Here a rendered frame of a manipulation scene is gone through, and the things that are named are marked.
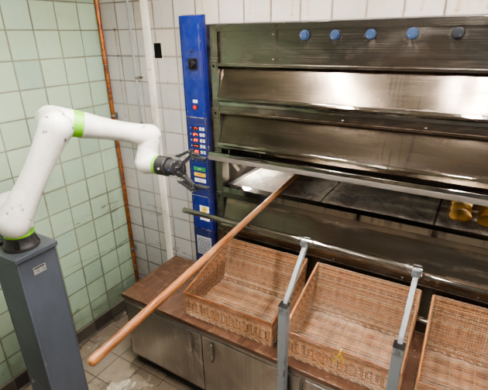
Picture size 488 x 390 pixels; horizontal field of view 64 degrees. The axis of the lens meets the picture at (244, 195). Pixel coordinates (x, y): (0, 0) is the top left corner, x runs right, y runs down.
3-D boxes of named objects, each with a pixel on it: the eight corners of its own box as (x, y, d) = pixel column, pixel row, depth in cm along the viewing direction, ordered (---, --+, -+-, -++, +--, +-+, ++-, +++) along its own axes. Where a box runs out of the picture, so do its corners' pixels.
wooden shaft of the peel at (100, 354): (94, 370, 110) (91, 361, 109) (86, 366, 112) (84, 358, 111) (297, 178, 250) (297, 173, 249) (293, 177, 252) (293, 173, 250)
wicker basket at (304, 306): (314, 299, 231) (316, 260, 220) (415, 332, 204) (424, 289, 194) (279, 354, 192) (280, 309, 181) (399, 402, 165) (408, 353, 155)
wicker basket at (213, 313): (228, 271, 259) (227, 235, 249) (307, 296, 233) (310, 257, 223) (183, 314, 221) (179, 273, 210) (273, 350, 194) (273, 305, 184)
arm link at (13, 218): (-12, 239, 143) (46, 107, 139) (-12, 222, 156) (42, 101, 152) (26, 247, 151) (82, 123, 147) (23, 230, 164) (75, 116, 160)
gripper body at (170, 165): (173, 155, 182) (189, 158, 178) (175, 172, 185) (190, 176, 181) (163, 160, 176) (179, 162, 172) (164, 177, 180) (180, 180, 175)
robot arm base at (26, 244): (-19, 242, 175) (-23, 230, 172) (14, 229, 187) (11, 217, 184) (15, 257, 162) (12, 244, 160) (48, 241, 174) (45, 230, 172)
